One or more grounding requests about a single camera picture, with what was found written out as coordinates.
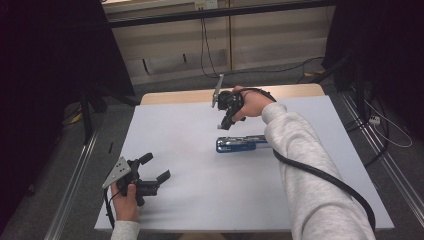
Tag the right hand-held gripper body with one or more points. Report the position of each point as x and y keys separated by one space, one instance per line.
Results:
x=229 y=100

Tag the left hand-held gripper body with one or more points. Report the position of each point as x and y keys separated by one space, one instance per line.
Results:
x=117 y=171

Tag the blue stapler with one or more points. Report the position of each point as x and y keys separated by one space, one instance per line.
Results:
x=238 y=144

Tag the person's right hand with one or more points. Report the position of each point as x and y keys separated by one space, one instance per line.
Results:
x=253 y=103

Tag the person's left hand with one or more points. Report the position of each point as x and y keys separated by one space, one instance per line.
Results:
x=126 y=205

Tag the small black floor piece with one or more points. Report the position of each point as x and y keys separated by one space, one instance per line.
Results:
x=110 y=147

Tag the white table cover sheet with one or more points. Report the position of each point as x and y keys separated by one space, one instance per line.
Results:
x=186 y=140

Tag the black metal stand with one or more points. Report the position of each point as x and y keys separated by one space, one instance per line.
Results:
x=91 y=110

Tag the black horizontal bar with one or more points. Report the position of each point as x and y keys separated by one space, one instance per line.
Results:
x=216 y=13

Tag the black curtain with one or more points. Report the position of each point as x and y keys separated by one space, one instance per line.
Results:
x=50 y=73
x=383 y=50

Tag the white power strip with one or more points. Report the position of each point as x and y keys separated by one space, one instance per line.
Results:
x=374 y=120

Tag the metal floor rail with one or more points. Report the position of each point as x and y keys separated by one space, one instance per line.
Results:
x=71 y=186
x=383 y=160

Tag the white wall socket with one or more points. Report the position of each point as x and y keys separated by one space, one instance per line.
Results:
x=205 y=4

